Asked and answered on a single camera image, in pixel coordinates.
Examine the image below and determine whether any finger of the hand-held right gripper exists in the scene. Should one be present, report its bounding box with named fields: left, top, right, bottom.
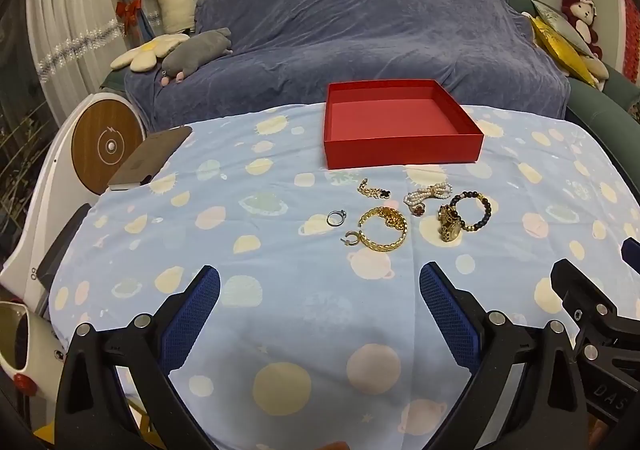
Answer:
left=621, top=237, right=640, bottom=277
left=550, top=258, right=626, bottom=346

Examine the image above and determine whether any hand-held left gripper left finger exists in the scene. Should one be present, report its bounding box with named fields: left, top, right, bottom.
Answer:
left=52, top=265, right=222, bottom=450

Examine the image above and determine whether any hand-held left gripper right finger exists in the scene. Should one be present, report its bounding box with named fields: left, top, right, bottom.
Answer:
left=419, top=261, right=603, bottom=450

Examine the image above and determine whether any gold chain bracelet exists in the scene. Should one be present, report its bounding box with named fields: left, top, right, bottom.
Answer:
left=358, top=206, right=408, bottom=251

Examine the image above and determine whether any dark beaded bracelet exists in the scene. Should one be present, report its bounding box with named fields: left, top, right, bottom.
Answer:
left=447, top=190, right=492, bottom=232

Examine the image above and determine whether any pearl bracelet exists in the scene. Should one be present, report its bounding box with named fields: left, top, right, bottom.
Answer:
left=404, top=182, right=453, bottom=205

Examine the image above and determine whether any gold chain black clover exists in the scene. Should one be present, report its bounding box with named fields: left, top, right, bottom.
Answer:
left=356, top=178, right=392, bottom=201

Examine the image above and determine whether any red cardboard box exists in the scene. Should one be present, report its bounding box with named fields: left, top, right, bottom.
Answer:
left=322, top=78, right=485, bottom=171

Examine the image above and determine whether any green sofa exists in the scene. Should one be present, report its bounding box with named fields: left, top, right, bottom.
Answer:
left=505, top=0, right=640, bottom=165

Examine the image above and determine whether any white plastic toy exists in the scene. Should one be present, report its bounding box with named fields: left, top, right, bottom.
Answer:
left=0, top=300, right=68, bottom=401

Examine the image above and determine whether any white exercise machine wooden disc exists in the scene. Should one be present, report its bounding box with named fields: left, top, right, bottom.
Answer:
left=0, top=92, right=148, bottom=301

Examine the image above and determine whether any yellow cushion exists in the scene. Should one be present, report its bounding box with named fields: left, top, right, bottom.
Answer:
left=530, top=16, right=598, bottom=88

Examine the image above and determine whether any grey cushion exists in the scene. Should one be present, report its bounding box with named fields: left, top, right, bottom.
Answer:
left=531, top=0, right=596, bottom=58

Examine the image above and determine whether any red monkey plush toy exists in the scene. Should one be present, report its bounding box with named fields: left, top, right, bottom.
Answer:
left=560, top=0, right=603, bottom=60

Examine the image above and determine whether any grey plush toy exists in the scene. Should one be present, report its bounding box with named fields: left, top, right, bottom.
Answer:
left=161, top=28, right=233, bottom=85

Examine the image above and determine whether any flower shaped cushion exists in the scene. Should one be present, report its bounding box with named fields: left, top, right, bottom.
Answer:
left=110, top=33, right=191, bottom=73

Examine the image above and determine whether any silver tinsel garland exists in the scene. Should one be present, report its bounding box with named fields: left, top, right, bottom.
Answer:
left=37, top=12, right=161, bottom=80

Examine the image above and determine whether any blue covered sofa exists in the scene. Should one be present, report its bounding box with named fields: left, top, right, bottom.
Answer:
left=123, top=0, right=572, bottom=131

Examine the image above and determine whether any red ribbon bow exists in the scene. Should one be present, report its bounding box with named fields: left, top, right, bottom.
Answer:
left=116, top=0, right=144, bottom=28

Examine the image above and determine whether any white curtain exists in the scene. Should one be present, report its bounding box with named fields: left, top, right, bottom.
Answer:
left=25, top=0, right=131, bottom=100

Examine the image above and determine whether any red patterned wall hanging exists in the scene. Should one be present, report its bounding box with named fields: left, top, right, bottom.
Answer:
left=619, top=0, right=640, bottom=85

